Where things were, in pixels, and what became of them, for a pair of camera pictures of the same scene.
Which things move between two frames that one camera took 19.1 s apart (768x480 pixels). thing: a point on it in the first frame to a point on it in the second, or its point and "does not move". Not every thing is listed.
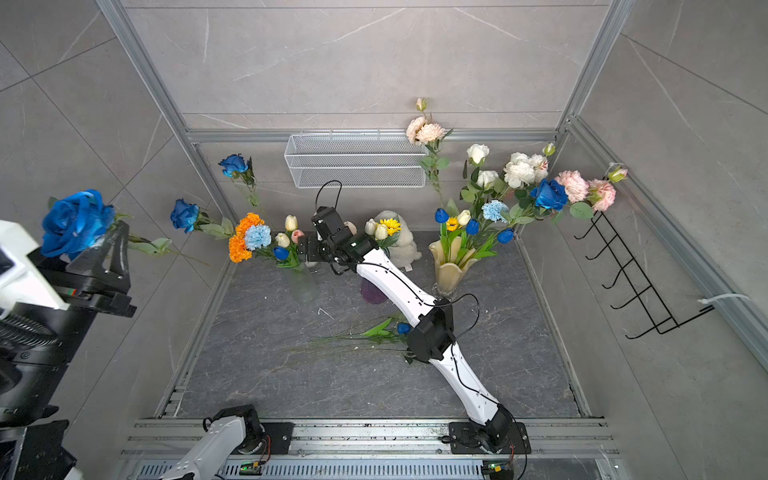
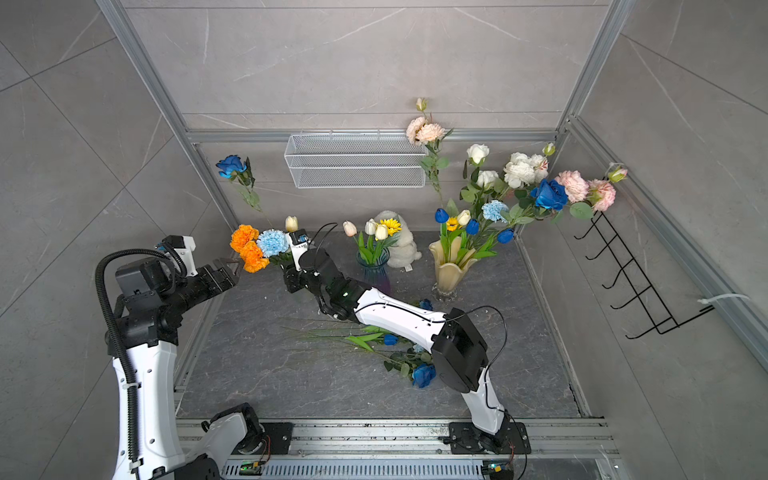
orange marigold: x=237 y=249 to x=252 y=257
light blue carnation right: x=493 y=211 does not move
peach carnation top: x=420 y=132 does not move
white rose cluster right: x=524 y=170 does not move
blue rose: x=81 y=219 to x=413 y=363
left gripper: x=80 y=288 to x=206 y=277
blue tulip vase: x=281 y=252 to x=364 y=339
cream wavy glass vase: x=450 y=274 does not move
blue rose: x=234 y=165 does not move
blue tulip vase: x=505 y=236 does not move
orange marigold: x=247 y=222 to x=242 y=236
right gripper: x=304 y=250 to x=294 y=274
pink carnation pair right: x=599 y=193 does not move
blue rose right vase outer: x=550 y=194 does not move
